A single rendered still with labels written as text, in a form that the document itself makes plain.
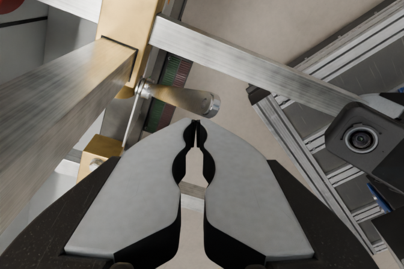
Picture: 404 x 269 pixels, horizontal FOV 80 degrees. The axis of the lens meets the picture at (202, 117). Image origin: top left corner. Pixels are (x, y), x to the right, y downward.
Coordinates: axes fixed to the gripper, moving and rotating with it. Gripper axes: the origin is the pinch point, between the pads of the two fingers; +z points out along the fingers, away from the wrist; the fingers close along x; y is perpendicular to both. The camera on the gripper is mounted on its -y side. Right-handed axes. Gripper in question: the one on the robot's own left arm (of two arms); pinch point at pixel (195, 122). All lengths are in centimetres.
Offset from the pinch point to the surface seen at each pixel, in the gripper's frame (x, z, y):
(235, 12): 15, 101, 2
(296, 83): 11.2, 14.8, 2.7
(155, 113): -8.2, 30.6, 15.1
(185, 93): -0.8, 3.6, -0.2
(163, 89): -3.1, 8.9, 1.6
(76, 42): -24.6, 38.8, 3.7
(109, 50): -7.9, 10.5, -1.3
